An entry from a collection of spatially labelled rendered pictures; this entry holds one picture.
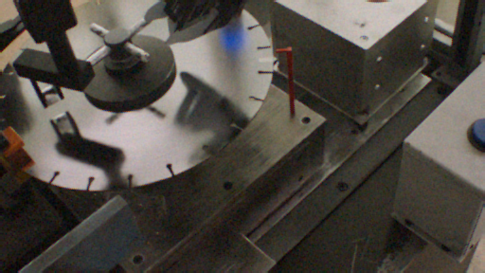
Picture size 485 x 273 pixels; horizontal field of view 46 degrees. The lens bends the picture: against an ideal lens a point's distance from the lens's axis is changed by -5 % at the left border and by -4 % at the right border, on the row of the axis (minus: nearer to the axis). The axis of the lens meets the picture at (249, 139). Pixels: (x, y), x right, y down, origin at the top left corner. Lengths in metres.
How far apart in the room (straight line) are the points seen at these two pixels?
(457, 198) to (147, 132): 0.34
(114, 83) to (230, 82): 0.13
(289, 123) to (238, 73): 0.11
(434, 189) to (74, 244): 0.39
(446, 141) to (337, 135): 0.22
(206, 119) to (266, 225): 0.20
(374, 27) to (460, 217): 0.27
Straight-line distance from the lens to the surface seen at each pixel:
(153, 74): 0.66
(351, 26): 0.79
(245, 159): 0.70
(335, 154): 0.82
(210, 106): 0.63
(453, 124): 0.69
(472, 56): 0.90
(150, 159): 0.60
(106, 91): 0.66
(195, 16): 0.56
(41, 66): 0.62
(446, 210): 0.70
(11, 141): 0.64
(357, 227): 0.77
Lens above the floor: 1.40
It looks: 49 degrees down
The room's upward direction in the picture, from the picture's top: 8 degrees counter-clockwise
